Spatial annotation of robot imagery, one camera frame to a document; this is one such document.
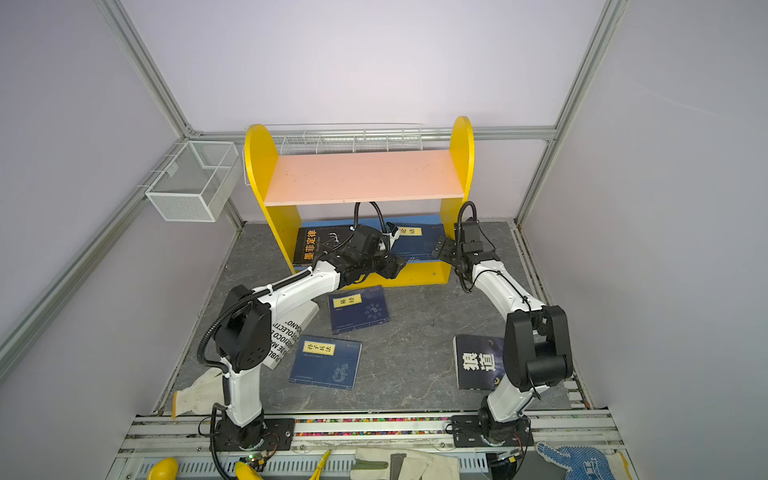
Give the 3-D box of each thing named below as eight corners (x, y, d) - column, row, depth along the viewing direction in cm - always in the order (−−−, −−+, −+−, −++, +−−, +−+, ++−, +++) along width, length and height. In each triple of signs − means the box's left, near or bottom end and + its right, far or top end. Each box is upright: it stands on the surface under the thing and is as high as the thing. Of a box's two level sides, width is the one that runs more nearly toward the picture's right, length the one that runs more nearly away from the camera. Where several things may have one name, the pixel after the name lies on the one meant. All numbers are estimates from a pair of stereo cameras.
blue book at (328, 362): (288, 381, 84) (285, 379, 82) (302, 338, 92) (300, 334, 90) (353, 390, 82) (352, 387, 80) (362, 345, 91) (361, 341, 89)
